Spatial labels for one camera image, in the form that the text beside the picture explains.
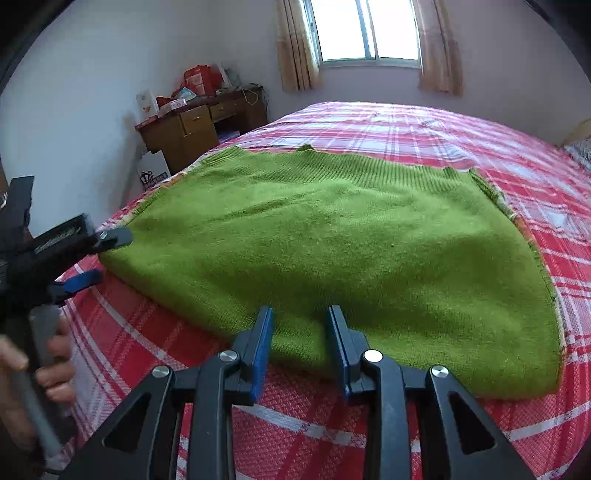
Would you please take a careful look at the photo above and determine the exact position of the white paper bag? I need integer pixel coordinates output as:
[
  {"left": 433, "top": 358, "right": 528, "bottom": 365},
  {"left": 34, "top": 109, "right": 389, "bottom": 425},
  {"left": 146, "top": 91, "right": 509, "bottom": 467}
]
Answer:
[{"left": 137, "top": 150, "right": 171, "bottom": 191}]

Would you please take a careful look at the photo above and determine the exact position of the window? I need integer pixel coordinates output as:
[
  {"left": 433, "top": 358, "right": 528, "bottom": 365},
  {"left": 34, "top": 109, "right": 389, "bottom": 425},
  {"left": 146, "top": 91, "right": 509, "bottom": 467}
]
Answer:
[{"left": 310, "top": 0, "right": 423, "bottom": 70}]

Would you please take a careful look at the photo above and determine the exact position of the red gift box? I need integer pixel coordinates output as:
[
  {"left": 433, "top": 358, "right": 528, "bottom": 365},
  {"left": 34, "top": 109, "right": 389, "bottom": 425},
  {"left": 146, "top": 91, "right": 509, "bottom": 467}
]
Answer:
[{"left": 184, "top": 65, "right": 222, "bottom": 97}]

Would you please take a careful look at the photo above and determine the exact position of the beige patterned curtain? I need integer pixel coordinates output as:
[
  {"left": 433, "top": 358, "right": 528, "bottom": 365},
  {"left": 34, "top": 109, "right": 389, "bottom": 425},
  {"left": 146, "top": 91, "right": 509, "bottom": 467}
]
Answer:
[
  {"left": 416, "top": 0, "right": 464, "bottom": 97},
  {"left": 276, "top": 0, "right": 323, "bottom": 92}
]

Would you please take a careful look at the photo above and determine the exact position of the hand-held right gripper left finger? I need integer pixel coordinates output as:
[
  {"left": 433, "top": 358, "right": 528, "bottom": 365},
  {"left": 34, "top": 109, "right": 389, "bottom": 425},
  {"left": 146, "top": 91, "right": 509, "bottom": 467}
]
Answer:
[{"left": 60, "top": 305, "right": 275, "bottom": 480}]

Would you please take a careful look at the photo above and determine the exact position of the person's left hand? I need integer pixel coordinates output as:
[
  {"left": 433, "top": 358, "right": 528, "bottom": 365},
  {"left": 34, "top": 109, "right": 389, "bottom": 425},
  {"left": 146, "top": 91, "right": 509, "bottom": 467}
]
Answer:
[{"left": 0, "top": 318, "right": 78, "bottom": 455}]

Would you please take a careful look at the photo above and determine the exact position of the white box with red print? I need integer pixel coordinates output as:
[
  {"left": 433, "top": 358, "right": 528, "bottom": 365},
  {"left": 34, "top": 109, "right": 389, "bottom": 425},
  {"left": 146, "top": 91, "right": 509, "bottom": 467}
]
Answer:
[{"left": 136, "top": 90, "right": 160, "bottom": 124}]

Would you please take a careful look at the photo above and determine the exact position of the brown wooden desk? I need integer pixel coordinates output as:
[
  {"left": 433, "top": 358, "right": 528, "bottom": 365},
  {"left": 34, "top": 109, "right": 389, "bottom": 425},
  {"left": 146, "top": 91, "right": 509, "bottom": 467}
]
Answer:
[{"left": 135, "top": 88, "right": 269, "bottom": 175}]

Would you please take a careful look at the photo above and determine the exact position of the light wooden headboard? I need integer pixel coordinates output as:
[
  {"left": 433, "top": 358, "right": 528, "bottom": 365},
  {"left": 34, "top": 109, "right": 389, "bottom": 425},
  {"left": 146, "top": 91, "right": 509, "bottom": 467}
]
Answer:
[{"left": 561, "top": 119, "right": 591, "bottom": 148}]

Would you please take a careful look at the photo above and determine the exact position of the green striped knit sweater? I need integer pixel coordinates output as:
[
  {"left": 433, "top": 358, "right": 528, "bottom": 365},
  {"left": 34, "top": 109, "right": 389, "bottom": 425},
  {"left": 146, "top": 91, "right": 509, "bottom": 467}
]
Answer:
[{"left": 98, "top": 145, "right": 566, "bottom": 400}]

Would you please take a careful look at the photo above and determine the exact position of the striped pillow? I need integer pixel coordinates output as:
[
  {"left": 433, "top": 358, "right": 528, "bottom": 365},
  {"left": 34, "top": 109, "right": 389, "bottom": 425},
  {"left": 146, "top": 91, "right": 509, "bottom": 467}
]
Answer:
[{"left": 564, "top": 138, "right": 591, "bottom": 172}]

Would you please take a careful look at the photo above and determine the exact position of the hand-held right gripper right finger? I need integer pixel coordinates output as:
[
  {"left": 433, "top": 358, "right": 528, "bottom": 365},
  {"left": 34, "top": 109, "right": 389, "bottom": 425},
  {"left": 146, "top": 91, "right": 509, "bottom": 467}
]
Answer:
[{"left": 327, "top": 305, "right": 536, "bottom": 480}]

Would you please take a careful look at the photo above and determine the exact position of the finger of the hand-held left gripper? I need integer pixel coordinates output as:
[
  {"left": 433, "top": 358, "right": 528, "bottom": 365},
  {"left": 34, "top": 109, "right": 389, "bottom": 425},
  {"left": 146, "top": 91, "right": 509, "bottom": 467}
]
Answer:
[
  {"left": 95, "top": 226, "right": 134, "bottom": 254},
  {"left": 48, "top": 269, "right": 103, "bottom": 301}
]

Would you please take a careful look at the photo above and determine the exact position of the bed with red plaid sheet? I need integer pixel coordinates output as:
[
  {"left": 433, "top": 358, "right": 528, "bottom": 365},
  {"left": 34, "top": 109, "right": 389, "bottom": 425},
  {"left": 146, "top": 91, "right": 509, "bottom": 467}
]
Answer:
[{"left": 55, "top": 102, "right": 591, "bottom": 480}]

